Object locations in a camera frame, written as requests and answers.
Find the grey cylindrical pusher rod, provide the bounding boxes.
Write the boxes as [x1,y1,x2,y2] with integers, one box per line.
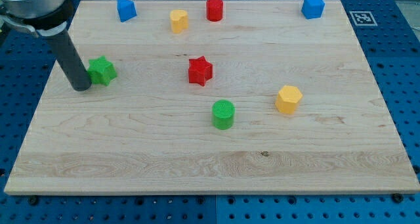
[45,29,92,91]

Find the red star block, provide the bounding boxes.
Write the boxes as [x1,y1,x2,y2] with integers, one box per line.
[188,56,213,87]

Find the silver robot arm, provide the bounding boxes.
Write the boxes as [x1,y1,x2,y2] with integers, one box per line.
[1,0,74,37]

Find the green cylinder block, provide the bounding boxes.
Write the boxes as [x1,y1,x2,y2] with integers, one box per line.
[212,99,235,130]

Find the yellow heart block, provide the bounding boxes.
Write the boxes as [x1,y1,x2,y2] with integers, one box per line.
[169,9,189,34]

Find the blue pentagon block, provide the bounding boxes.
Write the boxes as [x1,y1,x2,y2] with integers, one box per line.
[117,0,137,22]

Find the black bolt right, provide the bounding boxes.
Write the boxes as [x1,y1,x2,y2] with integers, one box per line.
[391,193,404,204]

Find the red cylinder block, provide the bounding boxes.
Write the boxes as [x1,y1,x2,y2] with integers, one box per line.
[206,0,224,22]

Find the green star block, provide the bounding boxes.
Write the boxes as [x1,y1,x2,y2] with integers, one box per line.
[87,56,117,86]

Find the blue cube block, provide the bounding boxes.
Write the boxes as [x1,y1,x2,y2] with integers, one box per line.
[301,0,325,19]

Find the black bolt left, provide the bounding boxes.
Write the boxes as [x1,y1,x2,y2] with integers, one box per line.
[28,196,39,206]

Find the light wooden board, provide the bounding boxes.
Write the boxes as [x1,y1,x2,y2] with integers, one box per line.
[5,0,419,196]

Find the black white fiducial marker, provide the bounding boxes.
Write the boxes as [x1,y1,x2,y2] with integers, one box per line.
[350,11,377,26]

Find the yellow hexagon block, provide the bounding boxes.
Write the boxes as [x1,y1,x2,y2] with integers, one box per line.
[275,85,303,114]

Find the black bolt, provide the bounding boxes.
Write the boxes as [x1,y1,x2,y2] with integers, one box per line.
[28,196,39,206]
[391,193,404,204]

